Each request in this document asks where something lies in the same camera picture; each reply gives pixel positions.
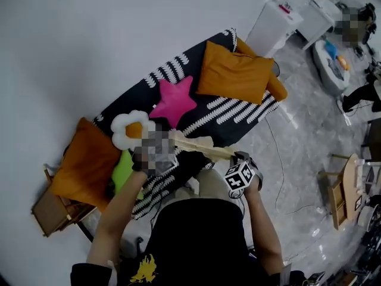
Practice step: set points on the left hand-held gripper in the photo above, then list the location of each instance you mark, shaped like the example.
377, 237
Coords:
157, 153

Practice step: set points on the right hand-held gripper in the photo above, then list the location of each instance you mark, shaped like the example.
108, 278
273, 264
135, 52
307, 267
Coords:
238, 179

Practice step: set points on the cream cloth garment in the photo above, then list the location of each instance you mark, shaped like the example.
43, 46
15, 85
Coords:
205, 147

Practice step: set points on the person's left forearm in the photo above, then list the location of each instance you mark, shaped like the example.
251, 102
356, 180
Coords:
116, 216

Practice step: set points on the person's right forearm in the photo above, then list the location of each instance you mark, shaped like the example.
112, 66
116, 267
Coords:
265, 231

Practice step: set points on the person's left hand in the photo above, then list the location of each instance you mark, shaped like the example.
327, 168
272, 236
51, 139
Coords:
137, 162

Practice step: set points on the white flower pillow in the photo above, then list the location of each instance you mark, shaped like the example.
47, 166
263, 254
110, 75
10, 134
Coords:
122, 136

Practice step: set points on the green star pillow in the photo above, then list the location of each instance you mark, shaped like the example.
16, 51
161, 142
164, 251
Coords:
122, 171

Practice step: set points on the person's beige trousers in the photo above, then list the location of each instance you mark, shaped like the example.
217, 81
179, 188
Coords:
211, 186

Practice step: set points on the pink star pillow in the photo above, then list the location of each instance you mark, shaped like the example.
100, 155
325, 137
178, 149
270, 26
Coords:
174, 103

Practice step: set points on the black white patterned sofa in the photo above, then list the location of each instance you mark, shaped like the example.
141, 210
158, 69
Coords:
205, 112

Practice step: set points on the orange square cushion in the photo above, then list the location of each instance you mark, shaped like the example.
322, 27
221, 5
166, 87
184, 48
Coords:
235, 73
83, 165

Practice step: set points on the orange bolster cushion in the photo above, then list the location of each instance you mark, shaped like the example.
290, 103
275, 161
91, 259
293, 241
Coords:
278, 88

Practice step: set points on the person's black shirt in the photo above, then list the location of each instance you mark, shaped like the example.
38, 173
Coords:
196, 243

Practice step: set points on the wooden table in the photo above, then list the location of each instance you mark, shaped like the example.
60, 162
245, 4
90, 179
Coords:
348, 174

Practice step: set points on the white pet bed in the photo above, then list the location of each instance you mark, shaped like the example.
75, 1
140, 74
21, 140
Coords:
327, 76

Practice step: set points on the wooden shelf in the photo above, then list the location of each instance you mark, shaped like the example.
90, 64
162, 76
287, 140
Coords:
49, 210

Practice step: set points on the white water dispenser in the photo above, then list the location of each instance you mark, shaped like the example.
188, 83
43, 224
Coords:
271, 25

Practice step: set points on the white cabinet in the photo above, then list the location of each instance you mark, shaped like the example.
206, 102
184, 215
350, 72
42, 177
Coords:
315, 22

